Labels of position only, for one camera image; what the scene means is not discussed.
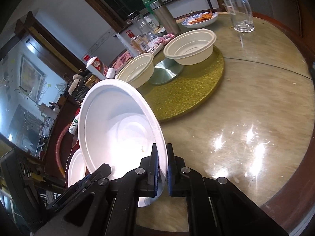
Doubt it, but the white foam bowl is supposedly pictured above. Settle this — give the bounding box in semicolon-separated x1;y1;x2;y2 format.
78;79;168;207
67;149;86;187

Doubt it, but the beige plastic bowl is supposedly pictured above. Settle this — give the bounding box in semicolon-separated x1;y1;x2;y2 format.
163;28;217;65
117;53;154;89

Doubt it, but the red yellow hula hoop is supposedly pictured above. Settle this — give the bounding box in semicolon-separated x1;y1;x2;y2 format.
55;123;73;178

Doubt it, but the small white green bottle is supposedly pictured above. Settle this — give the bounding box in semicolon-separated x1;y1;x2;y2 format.
68;114;79;135

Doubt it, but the dark quilted jacket fur collar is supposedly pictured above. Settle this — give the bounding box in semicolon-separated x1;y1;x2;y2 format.
68;73;98;106

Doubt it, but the gold glitter turntable mat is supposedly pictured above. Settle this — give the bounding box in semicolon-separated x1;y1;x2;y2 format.
137;46;225;122

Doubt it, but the silver turntable center disc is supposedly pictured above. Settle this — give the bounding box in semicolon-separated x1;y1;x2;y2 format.
149;58;184;85

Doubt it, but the white liquor bottle red cap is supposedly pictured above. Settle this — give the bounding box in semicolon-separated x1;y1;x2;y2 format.
83;55;108;80

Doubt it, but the pink cloth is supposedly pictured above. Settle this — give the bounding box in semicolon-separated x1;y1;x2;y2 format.
112;51;132;70

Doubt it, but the small clear liquor bottle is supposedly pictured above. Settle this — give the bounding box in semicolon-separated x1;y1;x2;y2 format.
126;30;150;54

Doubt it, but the stainless steel thermos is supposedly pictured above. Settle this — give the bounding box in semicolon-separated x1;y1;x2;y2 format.
149;0;181;36

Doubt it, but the clear glass jar black lid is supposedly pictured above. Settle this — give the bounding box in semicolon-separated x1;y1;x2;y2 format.
128;11;157;42

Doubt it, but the blue white plate with food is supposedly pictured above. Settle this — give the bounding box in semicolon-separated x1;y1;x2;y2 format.
181;12;218;29

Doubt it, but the clear glass beer mug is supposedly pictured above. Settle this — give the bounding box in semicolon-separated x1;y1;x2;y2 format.
223;0;255;33

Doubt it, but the pink bead bracelet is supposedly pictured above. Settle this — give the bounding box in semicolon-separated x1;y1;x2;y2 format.
152;32;177;45

